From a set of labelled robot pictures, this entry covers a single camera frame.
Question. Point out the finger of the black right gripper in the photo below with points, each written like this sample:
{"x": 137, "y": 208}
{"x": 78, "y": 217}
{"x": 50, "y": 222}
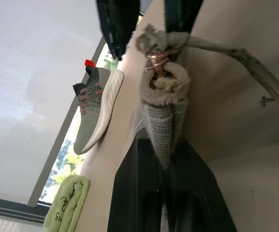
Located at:
{"x": 180, "y": 14}
{"x": 117, "y": 21}

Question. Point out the light green folded towel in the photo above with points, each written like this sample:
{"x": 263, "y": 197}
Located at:
{"x": 68, "y": 205}

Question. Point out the dark window frame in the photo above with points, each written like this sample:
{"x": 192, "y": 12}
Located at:
{"x": 13, "y": 210}

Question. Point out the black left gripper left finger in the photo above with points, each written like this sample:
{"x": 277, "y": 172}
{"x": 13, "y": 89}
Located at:
{"x": 132, "y": 193}

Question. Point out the grey green knit sneaker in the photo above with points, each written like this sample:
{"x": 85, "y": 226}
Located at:
{"x": 93, "y": 113}

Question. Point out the white roller blind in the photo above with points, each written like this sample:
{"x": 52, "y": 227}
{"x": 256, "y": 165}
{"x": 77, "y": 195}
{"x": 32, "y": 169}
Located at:
{"x": 28, "y": 84}

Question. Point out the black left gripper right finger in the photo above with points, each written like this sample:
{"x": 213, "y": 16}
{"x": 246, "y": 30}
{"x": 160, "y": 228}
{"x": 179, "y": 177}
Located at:
{"x": 197, "y": 193}

